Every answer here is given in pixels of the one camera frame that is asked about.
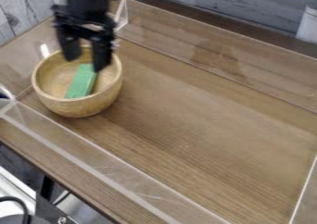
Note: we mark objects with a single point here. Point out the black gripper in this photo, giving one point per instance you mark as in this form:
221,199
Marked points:
82,19

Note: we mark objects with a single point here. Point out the light wooden bowl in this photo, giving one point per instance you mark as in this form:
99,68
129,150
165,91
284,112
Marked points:
51,79

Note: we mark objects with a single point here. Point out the white cylindrical container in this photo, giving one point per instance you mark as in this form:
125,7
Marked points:
307,32

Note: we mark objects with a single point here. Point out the black table leg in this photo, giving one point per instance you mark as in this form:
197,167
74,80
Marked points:
47,188

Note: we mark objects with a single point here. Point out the black metal bracket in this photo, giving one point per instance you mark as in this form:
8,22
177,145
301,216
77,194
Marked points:
50,213

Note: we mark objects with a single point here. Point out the green rectangular block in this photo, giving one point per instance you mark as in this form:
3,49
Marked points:
82,83

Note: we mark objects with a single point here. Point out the clear acrylic tray wall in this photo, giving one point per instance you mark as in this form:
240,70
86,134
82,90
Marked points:
209,140

